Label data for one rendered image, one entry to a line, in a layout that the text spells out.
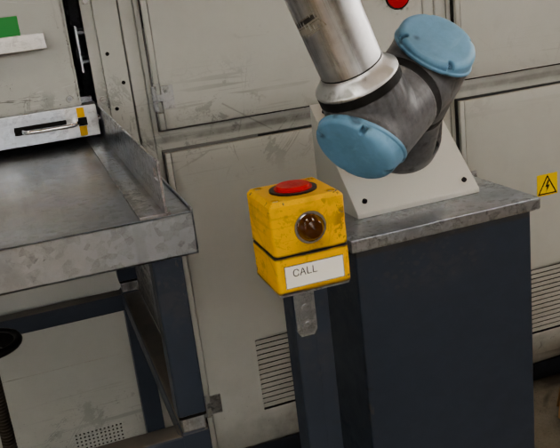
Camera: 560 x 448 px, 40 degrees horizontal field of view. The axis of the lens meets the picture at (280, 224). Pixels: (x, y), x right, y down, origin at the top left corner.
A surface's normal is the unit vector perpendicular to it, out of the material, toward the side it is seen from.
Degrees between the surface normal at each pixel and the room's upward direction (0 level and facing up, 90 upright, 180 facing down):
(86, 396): 90
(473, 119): 90
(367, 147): 122
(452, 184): 45
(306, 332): 90
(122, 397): 90
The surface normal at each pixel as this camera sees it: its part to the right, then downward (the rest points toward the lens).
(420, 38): 0.24, -0.58
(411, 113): 0.72, 0.02
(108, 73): 0.33, 0.25
